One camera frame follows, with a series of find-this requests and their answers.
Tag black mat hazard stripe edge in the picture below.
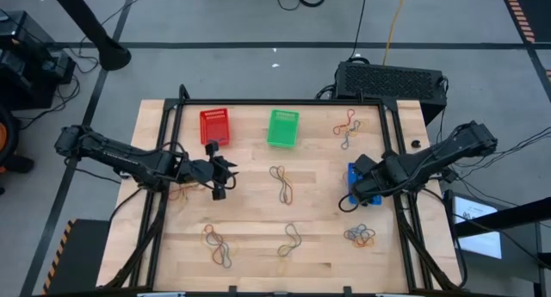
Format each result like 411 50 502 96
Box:
41 218 111 296

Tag thin black floor cables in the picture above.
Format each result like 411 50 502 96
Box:
16 45 102 133

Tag green plastic basket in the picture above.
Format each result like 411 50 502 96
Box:
265 108 300 150

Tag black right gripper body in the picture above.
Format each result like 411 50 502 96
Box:
351 165 391 199

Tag black perforated computer case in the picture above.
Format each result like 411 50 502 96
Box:
334 60 449 127

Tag yellow floor cable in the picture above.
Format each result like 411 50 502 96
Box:
381 0 412 65

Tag red plastic basket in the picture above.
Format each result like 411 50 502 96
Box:
199 108 231 147

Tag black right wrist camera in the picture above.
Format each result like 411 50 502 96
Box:
354 153 377 175

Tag long black floor cable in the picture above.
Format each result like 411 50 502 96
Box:
347 0 370 61

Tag red rubber band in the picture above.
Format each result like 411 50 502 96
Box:
167 183 193 205
344 226 377 250
201 223 229 266
275 165 294 206
331 108 357 138

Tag black orange hazard floor strip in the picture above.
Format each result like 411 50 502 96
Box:
498 0 551 44

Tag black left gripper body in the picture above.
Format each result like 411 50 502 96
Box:
179 155 239 189

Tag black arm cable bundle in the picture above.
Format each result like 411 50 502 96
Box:
443 127 551 190

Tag black equipment cart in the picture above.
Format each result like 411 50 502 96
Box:
0 10 77 111

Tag orange black wheeled device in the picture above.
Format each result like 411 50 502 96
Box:
0 102 35 176

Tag blue plastic basket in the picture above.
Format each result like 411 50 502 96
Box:
346 161 384 207

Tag black metal beam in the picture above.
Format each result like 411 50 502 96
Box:
454 196 551 238

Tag black aluminium table frame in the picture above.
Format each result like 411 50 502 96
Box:
101 84 468 294

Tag computer monitor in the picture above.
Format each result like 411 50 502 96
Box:
443 189 505 262

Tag black pole stand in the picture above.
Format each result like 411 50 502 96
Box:
45 0 133 72

